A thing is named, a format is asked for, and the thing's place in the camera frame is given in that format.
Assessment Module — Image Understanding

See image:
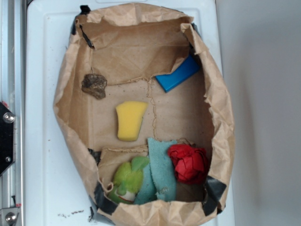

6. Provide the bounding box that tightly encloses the brown grey rock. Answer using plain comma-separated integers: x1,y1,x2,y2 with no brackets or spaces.
81,73,107,99

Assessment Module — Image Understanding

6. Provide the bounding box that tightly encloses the yellow sponge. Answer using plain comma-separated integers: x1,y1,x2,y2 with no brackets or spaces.
116,101,148,141

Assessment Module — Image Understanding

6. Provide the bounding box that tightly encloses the brown paper lined box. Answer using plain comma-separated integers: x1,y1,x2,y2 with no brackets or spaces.
54,3,235,226

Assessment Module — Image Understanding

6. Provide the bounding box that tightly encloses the blue plastic block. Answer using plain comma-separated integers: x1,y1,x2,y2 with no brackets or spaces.
155,55,200,92

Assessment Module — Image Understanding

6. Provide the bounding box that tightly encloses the red crumpled paper ball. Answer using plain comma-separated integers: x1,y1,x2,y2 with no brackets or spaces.
167,144,209,185

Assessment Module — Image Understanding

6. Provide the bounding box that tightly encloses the green plush toy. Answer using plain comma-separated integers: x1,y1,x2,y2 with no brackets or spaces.
108,156,150,204

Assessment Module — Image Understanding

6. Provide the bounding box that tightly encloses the teal cloth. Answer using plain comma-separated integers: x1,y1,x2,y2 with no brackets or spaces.
134,137,177,205

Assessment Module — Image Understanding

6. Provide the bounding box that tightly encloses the black metal bracket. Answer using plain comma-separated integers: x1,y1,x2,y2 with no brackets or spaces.
0,102,16,176

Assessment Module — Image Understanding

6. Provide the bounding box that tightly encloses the aluminium frame rail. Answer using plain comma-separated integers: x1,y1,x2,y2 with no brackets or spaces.
0,0,27,226

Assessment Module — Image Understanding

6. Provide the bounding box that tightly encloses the silver corner bracket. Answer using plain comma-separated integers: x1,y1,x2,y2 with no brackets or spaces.
0,207,20,226

